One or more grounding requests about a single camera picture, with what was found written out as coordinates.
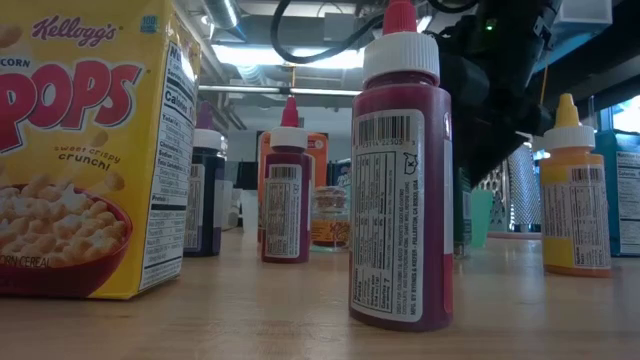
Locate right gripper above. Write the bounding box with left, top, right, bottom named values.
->
left=439, top=49, right=522, bottom=187

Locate dark blue cereal box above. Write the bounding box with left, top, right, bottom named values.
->
left=327, top=158, right=354, bottom=189

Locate yellow food colouring bottle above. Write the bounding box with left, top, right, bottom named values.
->
left=538, top=92, right=613, bottom=279

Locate orange snack box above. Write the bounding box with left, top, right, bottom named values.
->
left=256, top=131, right=330, bottom=246

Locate purple food colouring bottle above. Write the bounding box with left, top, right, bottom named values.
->
left=183, top=102, right=229, bottom=259

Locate pink metal box grater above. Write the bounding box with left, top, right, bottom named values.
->
left=474, top=142, right=543, bottom=240

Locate teal plastic tray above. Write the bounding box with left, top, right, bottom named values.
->
left=469, top=188, right=495, bottom=250

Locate red food colouring bottle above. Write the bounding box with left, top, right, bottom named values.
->
left=260, top=95, right=314, bottom=265
left=348, top=0, right=455, bottom=333

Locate grey ceiling junction box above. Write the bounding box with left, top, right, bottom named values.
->
left=322, top=12, right=374, bottom=44

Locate small brown spice jar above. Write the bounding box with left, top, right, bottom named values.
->
left=310, top=185, right=351, bottom=253

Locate grey ceiling pipe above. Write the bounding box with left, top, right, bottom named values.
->
left=197, top=83, right=364, bottom=97

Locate black computer monitor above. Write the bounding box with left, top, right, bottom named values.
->
left=234, top=159, right=262, bottom=191

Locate fluorescent ceiling light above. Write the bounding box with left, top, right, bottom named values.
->
left=209, top=43, right=366, bottom=70

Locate yellow Corn Pops box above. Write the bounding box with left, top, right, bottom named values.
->
left=0, top=0, right=203, bottom=301

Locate grey ventilation duct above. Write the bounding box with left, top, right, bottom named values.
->
left=552, top=0, right=614, bottom=27

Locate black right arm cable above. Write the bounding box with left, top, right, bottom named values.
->
left=271, top=0, right=384, bottom=65

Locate silver spiral air duct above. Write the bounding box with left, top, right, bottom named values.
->
left=202, top=0, right=241, bottom=30

